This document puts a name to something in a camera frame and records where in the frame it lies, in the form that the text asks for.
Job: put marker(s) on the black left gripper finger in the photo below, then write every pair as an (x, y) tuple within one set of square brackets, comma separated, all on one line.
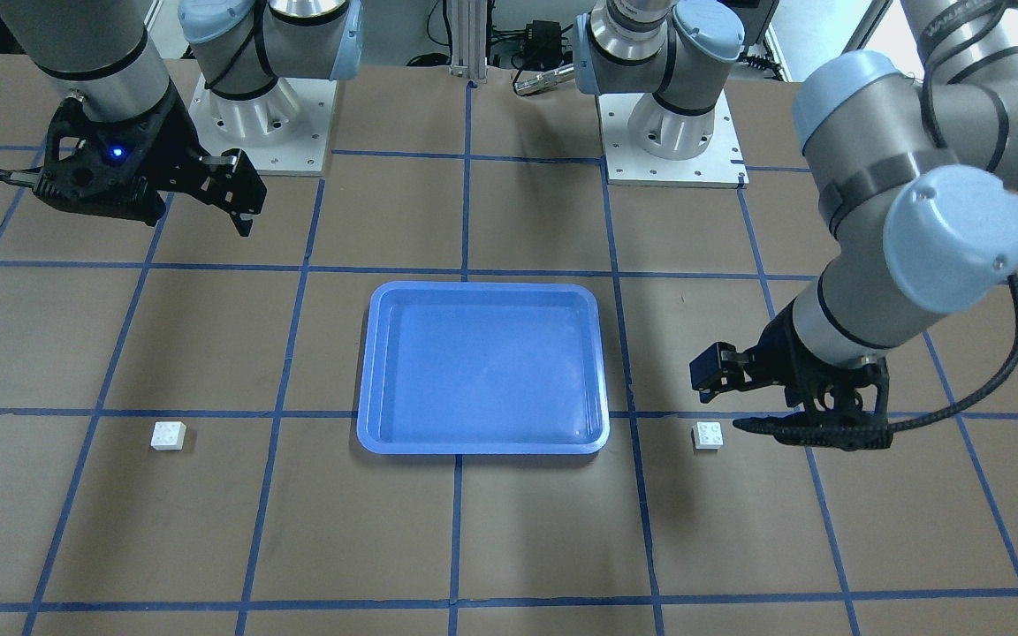
[(802, 431), (721, 369)]

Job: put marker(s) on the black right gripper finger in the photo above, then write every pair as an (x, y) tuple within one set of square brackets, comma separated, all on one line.
[(29, 178), (233, 184)]

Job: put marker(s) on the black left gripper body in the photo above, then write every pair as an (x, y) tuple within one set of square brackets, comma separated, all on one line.
[(778, 348)]

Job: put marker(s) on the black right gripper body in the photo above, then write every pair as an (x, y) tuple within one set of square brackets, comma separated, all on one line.
[(175, 141)]

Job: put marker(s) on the white block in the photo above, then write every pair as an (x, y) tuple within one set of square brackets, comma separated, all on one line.
[(168, 436), (707, 436)]

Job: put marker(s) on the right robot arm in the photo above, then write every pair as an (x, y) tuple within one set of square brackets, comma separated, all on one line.
[(102, 53)]

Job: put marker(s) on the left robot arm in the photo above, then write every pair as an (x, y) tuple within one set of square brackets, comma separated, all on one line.
[(919, 186)]

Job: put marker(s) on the blue plastic tray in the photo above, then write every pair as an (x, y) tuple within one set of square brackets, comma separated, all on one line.
[(472, 368)]

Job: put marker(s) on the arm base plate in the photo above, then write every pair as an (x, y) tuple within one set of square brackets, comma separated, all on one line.
[(646, 145), (285, 132)]

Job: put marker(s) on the aluminium frame post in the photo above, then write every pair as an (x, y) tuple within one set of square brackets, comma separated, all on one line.
[(468, 27)]

